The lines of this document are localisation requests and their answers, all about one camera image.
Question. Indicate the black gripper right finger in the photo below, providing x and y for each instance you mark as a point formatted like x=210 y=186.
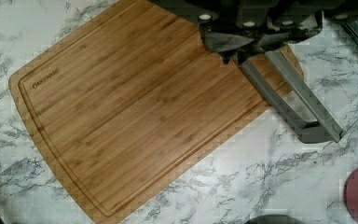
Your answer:
x=274 y=37

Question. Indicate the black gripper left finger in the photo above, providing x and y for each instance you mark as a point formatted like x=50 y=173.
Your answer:
x=228 y=43

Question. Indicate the bamboo cutting board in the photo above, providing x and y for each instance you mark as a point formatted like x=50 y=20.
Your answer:
x=128 y=102

